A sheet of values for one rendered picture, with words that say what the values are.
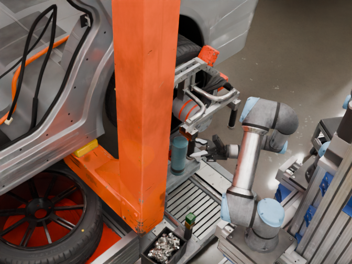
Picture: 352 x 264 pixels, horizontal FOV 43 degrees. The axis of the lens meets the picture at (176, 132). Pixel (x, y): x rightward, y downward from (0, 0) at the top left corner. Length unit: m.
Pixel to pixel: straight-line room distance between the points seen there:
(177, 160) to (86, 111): 0.59
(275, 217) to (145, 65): 0.81
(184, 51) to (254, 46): 2.27
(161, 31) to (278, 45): 3.24
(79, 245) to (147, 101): 1.01
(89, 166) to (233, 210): 0.90
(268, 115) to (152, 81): 0.55
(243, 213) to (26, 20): 1.74
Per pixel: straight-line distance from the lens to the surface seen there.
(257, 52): 4.47
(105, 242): 2.62
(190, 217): 2.25
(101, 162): 2.42
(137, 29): 1.43
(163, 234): 2.32
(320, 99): 4.11
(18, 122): 2.54
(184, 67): 2.32
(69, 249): 2.35
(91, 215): 2.44
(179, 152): 2.45
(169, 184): 2.99
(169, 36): 1.51
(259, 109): 1.86
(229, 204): 1.85
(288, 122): 1.89
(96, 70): 2.19
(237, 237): 2.03
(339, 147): 1.77
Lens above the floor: 2.54
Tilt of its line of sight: 46 degrees down
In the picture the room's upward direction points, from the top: 5 degrees clockwise
